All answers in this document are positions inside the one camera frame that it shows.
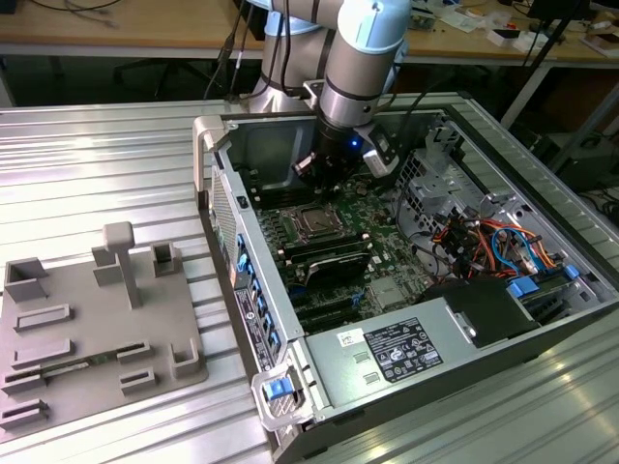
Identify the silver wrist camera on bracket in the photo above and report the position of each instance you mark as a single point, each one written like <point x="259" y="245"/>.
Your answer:
<point x="384" y="159"/>

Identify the blue disk carrier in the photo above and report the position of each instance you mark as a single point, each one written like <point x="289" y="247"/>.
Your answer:
<point x="524" y="286"/>

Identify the small CPU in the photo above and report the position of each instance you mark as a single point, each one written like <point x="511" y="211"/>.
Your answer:
<point x="316" y="221"/>

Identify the black office chair base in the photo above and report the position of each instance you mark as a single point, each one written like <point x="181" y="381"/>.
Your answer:
<point x="167" y="68"/>

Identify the black computer tower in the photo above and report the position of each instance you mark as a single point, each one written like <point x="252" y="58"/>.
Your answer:
<point x="587" y="166"/>

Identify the silver chipset heatsink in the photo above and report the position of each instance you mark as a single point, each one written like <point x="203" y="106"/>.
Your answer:
<point x="389" y="294"/>

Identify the open grey PC case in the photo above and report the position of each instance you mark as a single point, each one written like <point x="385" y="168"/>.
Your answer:
<point x="256" y="150"/>

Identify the black expansion slot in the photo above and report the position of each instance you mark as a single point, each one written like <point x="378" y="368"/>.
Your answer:
<point x="333" y="320"/>
<point x="324" y="304"/>

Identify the silver perforated drive cage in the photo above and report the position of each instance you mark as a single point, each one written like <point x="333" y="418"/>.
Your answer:
<point x="435" y="193"/>

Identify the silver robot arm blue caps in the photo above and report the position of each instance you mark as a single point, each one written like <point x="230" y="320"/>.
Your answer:
<point x="348" y="63"/>

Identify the grey power supply unit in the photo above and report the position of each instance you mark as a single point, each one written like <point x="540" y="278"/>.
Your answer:
<point x="338" y="377"/>

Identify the black RAM slot bank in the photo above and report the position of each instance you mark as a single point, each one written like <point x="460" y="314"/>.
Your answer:
<point x="275" y="193"/>
<point x="329" y="246"/>

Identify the long wooden desk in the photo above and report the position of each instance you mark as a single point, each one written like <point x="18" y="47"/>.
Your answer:
<point x="145" y="29"/>

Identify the blue case latch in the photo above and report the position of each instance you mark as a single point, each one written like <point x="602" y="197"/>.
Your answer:
<point x="276" y="389"/>

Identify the small white box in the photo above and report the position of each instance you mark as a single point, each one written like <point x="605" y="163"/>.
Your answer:
<point x="505" y="36"/>

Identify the black monitor foot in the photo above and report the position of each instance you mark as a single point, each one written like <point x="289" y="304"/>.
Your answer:
<point x="556" y="7"/>

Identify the white tray with brown item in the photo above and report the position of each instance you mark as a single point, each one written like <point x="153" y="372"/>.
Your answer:
<point x="604" y="42"/>

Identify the green RAM stick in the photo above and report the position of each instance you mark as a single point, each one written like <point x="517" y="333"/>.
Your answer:
<point x="102" y="360"/>

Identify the CPU socket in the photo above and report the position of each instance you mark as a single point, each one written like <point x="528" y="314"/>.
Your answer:
<point x="295" y="223"/>

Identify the small green circuit board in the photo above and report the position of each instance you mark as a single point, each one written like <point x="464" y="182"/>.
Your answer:
<point x="423" y="21"/>

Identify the black plastic air shroud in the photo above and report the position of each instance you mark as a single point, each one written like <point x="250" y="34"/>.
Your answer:
<point x="488" y="309"/>

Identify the small silver wrist camera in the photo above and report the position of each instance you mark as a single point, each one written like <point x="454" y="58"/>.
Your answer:
<point x="303" y="165"/>

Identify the grey parts rack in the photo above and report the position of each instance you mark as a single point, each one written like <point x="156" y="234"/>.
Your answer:
<point x="97" y="319"/>

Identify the green motherboard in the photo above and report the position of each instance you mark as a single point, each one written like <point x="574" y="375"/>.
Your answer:
<point x="387" y="251"/>

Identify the white paper sheet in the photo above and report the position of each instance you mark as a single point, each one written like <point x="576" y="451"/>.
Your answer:
<point x="459" y="19"/>

